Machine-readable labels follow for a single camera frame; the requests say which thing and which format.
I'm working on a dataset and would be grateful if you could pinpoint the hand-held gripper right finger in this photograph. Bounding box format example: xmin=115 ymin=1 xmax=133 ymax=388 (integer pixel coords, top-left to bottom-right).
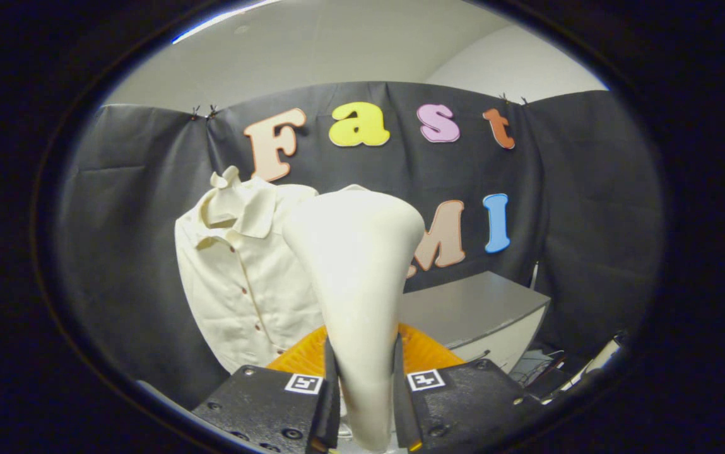
xmin=392 ymin=323 xmax=546 ymax=453

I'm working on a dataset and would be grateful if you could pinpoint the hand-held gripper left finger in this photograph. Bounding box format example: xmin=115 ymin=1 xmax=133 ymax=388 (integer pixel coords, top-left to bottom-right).
xmin=192 ymin=325 xmax=342 ymax=454

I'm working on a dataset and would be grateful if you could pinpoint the cream button-up shirt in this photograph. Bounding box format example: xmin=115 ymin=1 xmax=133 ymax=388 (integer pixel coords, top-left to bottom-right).
xmin=175 ymin=175 xmax=372 ymax=374

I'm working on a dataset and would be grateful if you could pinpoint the white cabinet with grey top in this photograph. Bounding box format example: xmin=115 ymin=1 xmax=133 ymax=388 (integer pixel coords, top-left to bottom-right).
xmin=398 ymin=271 xmax=552 ymax=374

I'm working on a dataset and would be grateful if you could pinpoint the white cylindrical device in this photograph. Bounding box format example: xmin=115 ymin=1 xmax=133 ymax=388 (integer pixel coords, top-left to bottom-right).
xmin=542 ymin=334 xmax=628 ymax=404

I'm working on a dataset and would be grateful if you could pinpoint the white plastic hanger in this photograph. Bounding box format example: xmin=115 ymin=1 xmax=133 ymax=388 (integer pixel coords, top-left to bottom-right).
xmin=209 ymin=166 xmax=241 ymax=191

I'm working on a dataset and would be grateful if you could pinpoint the black backdrop cloth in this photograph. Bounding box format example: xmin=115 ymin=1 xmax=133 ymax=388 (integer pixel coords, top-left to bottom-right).
xmin=53 ymin=81 xmax=664 ymax=410

